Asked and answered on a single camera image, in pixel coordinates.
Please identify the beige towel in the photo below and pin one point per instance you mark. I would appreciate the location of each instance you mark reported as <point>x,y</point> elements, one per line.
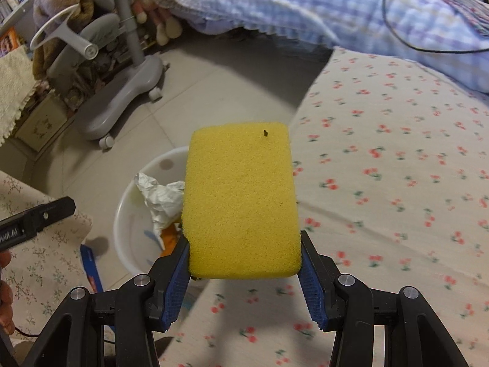
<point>15,84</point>

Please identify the yellow sponge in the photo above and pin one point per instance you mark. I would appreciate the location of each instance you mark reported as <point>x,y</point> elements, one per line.
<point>240,206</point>

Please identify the striped purple cloth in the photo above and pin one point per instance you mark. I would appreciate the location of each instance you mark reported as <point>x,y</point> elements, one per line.
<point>466,7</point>

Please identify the person's left hand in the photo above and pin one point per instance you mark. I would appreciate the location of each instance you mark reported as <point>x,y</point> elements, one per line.
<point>7,306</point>

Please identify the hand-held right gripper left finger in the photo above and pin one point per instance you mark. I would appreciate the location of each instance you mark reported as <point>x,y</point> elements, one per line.
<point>175,286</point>

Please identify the blue checked quilt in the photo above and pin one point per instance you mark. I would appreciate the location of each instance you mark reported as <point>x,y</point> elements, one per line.
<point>305,7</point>

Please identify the grey chair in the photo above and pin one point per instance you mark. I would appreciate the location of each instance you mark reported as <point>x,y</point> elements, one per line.
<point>126,88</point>

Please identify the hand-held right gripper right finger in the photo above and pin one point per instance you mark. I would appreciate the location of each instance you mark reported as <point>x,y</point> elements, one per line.
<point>313,298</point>

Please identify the cherry print bed sheet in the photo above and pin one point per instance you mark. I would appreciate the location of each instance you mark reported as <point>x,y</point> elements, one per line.
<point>401,198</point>

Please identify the beige plush toy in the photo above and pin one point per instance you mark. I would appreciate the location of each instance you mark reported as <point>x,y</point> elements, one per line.
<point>162,26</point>

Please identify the cardboard box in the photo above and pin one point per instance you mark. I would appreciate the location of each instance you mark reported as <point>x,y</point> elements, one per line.
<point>46,122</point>

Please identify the floral print cloth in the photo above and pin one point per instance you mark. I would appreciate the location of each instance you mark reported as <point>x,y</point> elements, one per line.
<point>49,267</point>

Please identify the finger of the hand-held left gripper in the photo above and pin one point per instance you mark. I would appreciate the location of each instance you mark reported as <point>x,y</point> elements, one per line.
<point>53,212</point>

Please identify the white paper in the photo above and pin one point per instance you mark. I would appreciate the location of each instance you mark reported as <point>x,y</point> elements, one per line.
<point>164,198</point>

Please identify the orange fruit peel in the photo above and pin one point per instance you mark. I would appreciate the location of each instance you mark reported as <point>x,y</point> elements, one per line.
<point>170,239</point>

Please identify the white plastic basin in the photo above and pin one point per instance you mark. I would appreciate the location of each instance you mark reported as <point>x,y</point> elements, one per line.
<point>130,229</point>

